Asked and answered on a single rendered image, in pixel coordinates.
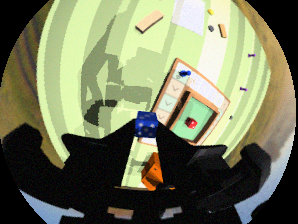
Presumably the blue pawn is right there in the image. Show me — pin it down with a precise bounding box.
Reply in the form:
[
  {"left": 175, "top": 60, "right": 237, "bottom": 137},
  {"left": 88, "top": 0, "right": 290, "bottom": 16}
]
[{"left": 180, "top": 71, "right": 192, "bottom": 76}]

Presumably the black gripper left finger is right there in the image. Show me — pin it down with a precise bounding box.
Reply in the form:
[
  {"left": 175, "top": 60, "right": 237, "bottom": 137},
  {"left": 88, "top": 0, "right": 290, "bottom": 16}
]
[{"left": 61, "top": 119, "right": 137, "bottom": 186}]

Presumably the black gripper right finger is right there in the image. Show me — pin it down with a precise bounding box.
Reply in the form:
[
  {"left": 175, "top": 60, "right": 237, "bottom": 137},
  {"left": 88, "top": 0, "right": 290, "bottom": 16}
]
[{"left": 154, "top": 121, "right": 227, "bottom": 189}]

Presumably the blue die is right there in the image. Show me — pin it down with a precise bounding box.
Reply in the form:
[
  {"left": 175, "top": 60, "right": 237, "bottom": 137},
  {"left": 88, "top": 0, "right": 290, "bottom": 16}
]
[{"left": 134, "top": 111, "right": 158, "bottom": 139}]

